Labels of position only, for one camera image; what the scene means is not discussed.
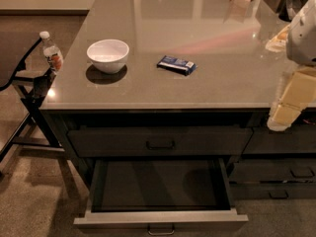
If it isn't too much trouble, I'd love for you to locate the drawer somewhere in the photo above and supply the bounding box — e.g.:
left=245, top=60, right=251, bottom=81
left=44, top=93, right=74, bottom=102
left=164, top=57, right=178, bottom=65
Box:
left=229, top=159, right=316, bottom=183
left=74, top=159, right=248, bottom=237
left=67, top=126, right=253, bottom=157
left=244, top=125, right=316, bottom=154
left=230, top=183, right=316, bottom=199

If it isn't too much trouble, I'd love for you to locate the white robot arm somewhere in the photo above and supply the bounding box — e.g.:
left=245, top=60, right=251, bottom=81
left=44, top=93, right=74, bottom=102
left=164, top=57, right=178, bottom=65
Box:
left=266, top=0, right=316, bottom=131

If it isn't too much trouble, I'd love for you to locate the glass jar with snacks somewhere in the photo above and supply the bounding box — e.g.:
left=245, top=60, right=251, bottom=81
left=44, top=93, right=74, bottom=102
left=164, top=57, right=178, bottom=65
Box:
left=266, top=26, right=289, bottom=52

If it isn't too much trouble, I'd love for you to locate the blue snack packet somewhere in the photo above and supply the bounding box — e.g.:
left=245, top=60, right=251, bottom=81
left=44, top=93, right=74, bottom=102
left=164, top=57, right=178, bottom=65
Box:
left=157, top=55, right=197, bottom=76

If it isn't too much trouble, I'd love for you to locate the white ceramic bowl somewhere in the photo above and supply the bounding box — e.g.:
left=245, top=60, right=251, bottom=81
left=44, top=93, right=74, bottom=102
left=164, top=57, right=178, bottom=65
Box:
left=87, top=39, right=129, bottom=74

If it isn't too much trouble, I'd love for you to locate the clear plastic water bottle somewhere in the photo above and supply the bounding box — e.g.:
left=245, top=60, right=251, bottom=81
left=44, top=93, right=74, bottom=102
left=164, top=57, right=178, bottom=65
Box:
left=39, top=31, right=63, bottom=72

